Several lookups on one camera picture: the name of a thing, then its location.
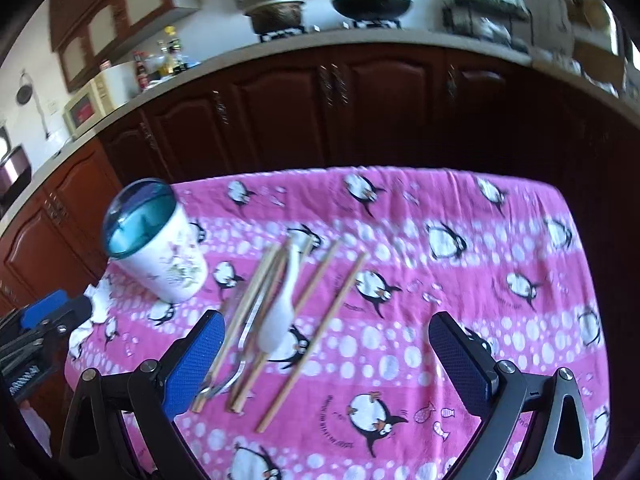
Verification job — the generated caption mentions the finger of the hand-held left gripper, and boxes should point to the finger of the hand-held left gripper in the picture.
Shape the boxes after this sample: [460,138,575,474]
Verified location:
[19,289,71,330]
[60,295,96,335]

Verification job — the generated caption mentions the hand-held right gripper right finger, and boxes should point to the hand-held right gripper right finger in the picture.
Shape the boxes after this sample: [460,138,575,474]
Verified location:
[427,311,596,480]

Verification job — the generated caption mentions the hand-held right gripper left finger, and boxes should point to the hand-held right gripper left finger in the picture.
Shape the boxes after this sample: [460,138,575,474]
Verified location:
[60,310,226,480]

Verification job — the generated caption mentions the white ceramic spoon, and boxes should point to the white ceramic spoon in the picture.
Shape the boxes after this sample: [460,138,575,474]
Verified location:
[257,230,313,361]

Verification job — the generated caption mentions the wooden chopstick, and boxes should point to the wooden chopstick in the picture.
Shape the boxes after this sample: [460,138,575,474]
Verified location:
[230,241,343,412]
[229,246,285,412]
[192,245,277,413]
[255,252,370,434]

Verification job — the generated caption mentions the white cup with blue rim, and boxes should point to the white cup with blue rim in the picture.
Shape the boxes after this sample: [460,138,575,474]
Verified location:
[102,178,208,304]

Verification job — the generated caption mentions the metal fork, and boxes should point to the metal fork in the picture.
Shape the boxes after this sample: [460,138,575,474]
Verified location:
[199,295,266,401]

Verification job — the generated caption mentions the pink penguin tablecloth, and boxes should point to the pink penguin tablecloth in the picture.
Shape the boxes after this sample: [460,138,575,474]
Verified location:
[64,166,613,480]

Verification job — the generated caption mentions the dark red kitchen appliance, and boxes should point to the dark red kitchen appliance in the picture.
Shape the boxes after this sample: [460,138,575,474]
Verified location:
[0,142,33,206]

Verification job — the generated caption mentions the cream microwave oven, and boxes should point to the cream microwave oven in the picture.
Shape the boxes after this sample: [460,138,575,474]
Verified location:
[62,65,143,142]

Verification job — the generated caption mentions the red label sauce bottle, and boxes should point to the red label sauce bottle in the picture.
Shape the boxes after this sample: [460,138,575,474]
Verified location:
[132,51,151,92]

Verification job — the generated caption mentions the brown wooden base cabinets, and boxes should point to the brown wooden base cabinets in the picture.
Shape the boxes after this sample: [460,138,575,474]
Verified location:
[0,42,640,321]

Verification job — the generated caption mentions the grey kitchen countertop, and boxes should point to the grey kitchen countertop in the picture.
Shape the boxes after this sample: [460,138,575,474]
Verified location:
[0,26,640,233]

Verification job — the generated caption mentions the cardboard box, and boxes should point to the cardboard box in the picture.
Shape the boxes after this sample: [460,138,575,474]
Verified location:
[570,0,626,93]

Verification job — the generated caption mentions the gas stove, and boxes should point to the gas stove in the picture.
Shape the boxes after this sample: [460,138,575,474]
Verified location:
[257,19,403,43]

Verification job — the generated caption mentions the black dish rack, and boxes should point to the black dish rack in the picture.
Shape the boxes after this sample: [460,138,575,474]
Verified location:
[441,0,532,53]

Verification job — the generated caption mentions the brown pot with lid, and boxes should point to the brown pot with lid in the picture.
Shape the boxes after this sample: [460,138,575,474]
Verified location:
[244,0,307,36]

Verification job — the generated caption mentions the black wok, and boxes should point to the black wok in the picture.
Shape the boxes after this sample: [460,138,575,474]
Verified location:
[331,0,414,22]

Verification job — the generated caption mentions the brown wooden wall cabinet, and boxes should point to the brown wooden wall cabinet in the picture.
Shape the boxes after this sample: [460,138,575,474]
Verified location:
[49,0,201,93]

